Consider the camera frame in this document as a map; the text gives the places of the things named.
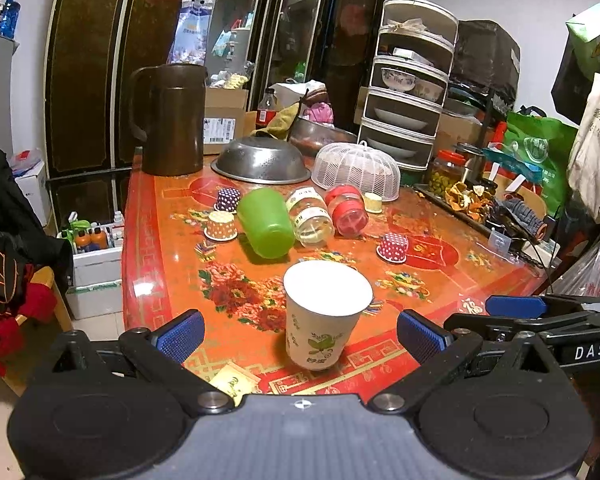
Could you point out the white foam box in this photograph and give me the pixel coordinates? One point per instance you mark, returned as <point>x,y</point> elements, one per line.
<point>96,265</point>

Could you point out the orange paper baking cup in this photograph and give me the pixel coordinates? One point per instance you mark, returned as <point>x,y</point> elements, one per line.
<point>221,225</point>

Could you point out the copper basin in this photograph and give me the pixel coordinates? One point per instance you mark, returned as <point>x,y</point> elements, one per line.
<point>320,134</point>

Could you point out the white mesh food cover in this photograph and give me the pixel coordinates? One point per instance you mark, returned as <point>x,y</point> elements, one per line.
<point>357,166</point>

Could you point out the white canvas tote bag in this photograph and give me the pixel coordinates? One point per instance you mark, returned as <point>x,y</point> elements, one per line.
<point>597,150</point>

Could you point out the green plastic cup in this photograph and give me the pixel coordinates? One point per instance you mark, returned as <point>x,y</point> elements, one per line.
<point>266,222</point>

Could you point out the blue foil packet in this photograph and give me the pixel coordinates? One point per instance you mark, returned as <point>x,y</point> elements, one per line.
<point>192,30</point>

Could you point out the black ribbed roller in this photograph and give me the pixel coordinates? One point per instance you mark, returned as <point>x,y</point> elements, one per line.
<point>525,215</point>

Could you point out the red cloth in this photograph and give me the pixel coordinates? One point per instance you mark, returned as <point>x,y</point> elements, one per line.
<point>10,322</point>

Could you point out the glass jar red lid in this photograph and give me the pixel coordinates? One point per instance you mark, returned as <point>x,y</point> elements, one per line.
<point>347,208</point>

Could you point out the steel colander bowl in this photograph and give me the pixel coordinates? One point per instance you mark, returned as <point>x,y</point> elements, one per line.
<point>262,161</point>

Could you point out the white paper cup leaf print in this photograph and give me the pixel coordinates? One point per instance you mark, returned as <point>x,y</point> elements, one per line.
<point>324,312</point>

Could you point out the blue patterned porcelain bowl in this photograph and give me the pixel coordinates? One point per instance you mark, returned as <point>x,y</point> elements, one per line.
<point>397,80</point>

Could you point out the brown plastic pitcher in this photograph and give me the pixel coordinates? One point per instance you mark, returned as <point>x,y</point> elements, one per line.
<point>169,120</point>

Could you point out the tray of dried orange peels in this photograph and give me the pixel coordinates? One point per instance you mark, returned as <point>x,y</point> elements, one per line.
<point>472,200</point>

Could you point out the white tiered dish rack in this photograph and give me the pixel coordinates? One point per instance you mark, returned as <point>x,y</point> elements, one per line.
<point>410,85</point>

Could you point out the pickle jar red lid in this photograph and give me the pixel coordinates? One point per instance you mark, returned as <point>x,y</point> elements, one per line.
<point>447,172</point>

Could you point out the black storage bag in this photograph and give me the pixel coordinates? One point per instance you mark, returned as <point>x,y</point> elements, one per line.
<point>485,55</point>

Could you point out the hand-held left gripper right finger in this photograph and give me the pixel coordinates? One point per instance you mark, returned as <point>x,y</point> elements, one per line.
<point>421,336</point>

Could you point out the dark clothes pile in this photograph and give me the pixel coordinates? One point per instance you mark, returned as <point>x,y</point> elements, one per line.
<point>10,230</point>

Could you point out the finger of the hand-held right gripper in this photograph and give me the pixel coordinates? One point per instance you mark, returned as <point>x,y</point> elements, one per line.
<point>515,306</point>
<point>530,324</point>

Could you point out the small white box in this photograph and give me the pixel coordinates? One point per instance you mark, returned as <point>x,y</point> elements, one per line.
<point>30,186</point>

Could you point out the white plate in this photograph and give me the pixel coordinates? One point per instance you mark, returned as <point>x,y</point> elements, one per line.
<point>400,118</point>

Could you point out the purple dotted paper baking cup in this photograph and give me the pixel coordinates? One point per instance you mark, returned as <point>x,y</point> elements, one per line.
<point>228,199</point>

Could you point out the blue bottle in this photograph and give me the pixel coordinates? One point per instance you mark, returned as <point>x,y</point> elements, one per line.
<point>7,16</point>

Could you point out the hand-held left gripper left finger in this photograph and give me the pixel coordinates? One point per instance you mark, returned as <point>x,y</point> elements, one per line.
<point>177,336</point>

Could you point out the dark wooden wardrobe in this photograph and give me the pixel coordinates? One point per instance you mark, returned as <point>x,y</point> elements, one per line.
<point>95,60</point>

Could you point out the clear glass jar yellow lid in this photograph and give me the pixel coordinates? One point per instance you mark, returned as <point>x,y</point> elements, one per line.
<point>310,216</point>

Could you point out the clear plastic bag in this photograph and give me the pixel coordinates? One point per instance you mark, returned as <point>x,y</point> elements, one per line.
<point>582,270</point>

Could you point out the wooden chair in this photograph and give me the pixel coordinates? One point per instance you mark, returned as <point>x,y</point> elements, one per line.
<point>42,320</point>

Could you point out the red dotted paper baking cup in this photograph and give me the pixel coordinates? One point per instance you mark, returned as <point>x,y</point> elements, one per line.
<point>393,248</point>

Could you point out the green shopping bag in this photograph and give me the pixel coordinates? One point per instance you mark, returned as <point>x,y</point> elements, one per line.
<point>540,152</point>

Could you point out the cola bottle red cap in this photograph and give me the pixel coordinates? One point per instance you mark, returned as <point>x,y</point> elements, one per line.
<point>266,109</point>

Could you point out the red floral table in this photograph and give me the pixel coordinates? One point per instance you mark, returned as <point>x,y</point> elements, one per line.
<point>180,260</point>

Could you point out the cardboard box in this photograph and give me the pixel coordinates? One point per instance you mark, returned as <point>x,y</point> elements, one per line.
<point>225,119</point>

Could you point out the yellow tea packet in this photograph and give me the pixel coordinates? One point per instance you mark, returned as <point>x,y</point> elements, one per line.
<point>234,384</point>

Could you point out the yellow green cloth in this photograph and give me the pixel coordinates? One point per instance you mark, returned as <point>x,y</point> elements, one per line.
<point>284,121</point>

